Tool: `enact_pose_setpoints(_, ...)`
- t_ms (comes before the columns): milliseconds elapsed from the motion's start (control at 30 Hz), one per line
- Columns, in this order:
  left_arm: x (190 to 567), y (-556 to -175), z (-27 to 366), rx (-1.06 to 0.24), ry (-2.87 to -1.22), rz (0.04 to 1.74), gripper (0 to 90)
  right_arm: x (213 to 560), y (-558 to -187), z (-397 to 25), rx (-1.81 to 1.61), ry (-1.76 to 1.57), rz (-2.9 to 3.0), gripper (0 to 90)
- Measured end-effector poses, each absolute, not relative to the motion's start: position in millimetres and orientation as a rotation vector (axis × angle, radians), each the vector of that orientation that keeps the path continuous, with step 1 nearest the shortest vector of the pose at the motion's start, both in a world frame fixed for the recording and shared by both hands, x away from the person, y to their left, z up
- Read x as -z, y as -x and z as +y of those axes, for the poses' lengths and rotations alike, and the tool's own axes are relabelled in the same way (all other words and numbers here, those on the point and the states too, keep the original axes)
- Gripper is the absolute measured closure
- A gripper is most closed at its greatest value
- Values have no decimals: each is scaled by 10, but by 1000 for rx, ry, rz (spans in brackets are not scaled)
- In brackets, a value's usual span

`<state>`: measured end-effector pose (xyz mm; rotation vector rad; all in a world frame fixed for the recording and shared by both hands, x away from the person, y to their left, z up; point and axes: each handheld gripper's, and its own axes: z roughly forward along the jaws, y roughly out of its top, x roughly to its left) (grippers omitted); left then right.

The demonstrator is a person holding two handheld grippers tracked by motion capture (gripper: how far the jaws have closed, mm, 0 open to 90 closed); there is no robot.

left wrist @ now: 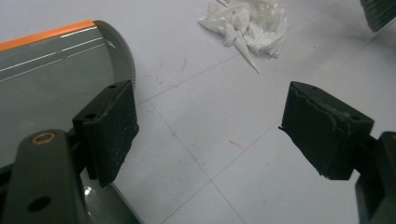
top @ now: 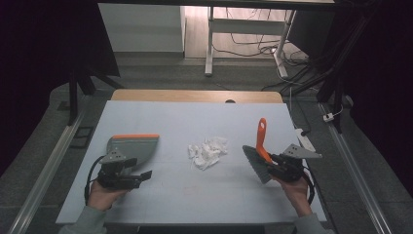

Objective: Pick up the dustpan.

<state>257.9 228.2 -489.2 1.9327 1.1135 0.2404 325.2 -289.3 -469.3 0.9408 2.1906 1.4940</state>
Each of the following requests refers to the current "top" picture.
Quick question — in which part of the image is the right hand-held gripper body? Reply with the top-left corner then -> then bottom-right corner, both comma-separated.
276,143 -> 323,183

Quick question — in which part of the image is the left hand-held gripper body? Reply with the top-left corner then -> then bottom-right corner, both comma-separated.
96,147 -> 144,191

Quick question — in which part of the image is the grey dustpan with orange edge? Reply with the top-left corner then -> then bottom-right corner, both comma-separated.
106,134 -> 161,171

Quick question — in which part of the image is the grey brush with orange handle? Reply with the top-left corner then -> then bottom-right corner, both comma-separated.
242,117 -> 278,185

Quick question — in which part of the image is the pile of white paper scraps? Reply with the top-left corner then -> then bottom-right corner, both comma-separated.
187,136 -> 229,172

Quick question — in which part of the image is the person's left hand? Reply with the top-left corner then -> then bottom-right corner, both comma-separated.
87,180 -> 130,213

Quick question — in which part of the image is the person's right hand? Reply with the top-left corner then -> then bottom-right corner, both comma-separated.
272,175 -> 314,218

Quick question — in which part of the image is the white power strip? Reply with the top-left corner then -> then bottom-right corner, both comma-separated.
294,128 -> 317,154

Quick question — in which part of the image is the small white adapter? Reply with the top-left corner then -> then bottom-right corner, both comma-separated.
322,105 -> 345,124

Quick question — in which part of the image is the black metal stand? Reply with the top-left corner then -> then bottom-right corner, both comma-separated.
282,0 -> 386,135
65,62 -> 127,127

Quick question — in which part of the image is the wooden table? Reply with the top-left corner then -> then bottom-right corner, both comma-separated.
111,90 -> 284,104

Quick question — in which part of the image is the white cabinet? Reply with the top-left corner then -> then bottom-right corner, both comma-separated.
97,3 -> 187,54

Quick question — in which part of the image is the dark curtain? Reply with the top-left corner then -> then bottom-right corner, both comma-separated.
0,0 -> 122,178
334,0 -> 413,198

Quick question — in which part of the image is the left hand-held gripper black cable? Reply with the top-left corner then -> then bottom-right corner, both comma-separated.
84,155 -> 106,207

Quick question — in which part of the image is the hand-held gripper black cable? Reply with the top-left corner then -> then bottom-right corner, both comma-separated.
301,165 -> 317,207
84,155 -> 106,207

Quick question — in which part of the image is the right hand-held gripper black cable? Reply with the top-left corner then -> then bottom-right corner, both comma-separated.
301,165 -> 317,207

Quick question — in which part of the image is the black power strip cable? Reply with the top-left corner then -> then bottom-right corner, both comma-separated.
289,92 -> 312,137

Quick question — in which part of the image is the black rectangular floor frame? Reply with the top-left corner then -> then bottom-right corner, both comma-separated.
69,126 -> 95,150

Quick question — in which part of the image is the aluminium rail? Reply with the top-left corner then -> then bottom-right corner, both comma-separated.
318,102 -> 394,234
7,109 -> 88,234

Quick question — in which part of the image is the tangle of black floor cables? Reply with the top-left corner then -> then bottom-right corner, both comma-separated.
212,8 -> 310,67

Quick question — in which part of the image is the white desk frame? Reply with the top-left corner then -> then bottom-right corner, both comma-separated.
204,6 -> 297,79

